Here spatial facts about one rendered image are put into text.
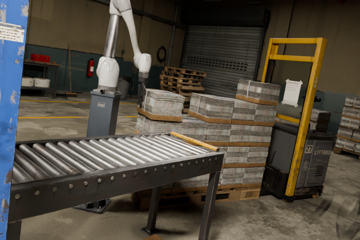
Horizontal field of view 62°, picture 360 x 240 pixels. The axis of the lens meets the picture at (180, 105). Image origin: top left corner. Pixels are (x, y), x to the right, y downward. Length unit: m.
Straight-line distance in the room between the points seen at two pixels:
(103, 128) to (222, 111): 1.14
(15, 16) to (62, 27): 8.43
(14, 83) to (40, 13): 8.20
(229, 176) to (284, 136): 1.00
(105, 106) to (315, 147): 2.45
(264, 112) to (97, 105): 1.73
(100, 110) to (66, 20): 6.95
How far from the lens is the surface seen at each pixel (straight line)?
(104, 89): 2.51
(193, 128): 2.82
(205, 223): 2.15
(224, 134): 3.05
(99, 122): 2.57
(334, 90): 9.19
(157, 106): 2.56
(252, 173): 3.46
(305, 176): 3.88
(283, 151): 3.90
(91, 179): 1.34
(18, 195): 1.22
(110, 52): 2.74
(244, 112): 3.14
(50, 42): 9.16
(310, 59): 3.60
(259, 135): 3.36
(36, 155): 1.55
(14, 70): 0.88
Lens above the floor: 1.30
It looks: 7 degrees down
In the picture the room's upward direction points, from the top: 9 degrees clockwise
